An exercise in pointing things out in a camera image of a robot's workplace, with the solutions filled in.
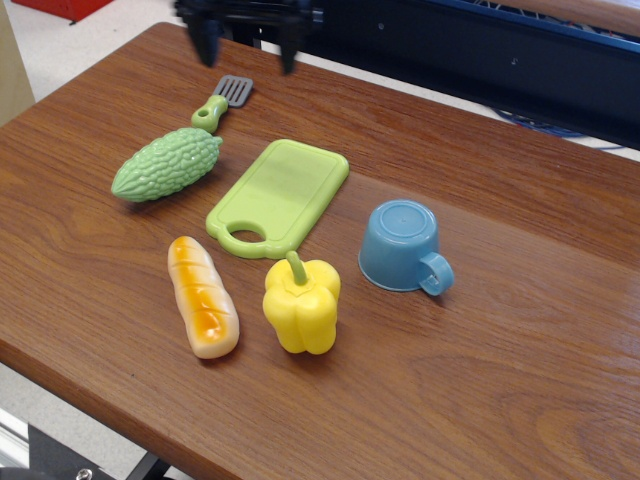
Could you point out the beige cabinet side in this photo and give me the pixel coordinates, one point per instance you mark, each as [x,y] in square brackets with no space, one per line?
[16,94]

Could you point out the toy bread baguette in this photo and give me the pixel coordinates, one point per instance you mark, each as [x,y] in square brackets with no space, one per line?
[209,314]

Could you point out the blue toy cup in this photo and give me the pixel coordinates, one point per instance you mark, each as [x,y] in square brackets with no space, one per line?
[400,250]

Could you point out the yellow toy bell pepper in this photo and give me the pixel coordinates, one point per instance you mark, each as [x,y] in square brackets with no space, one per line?
[301,304]

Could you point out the light green cutting board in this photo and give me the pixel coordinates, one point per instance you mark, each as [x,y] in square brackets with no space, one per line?
[277,201]

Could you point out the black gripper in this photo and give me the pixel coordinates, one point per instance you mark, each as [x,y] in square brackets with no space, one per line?
[205,19]

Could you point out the black table leg bracket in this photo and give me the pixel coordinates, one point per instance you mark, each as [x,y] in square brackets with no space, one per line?
[50,459]

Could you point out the dark blue metal beam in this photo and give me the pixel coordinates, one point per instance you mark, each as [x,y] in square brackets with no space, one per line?
[510,58]

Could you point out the red box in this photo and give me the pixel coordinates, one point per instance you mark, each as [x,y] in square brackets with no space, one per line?
[74,10]

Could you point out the toy spatula green handle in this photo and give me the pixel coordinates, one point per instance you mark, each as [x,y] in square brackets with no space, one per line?
[231,91]

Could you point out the green toy bitter gourd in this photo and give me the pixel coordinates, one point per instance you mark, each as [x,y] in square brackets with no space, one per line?
[167,165]

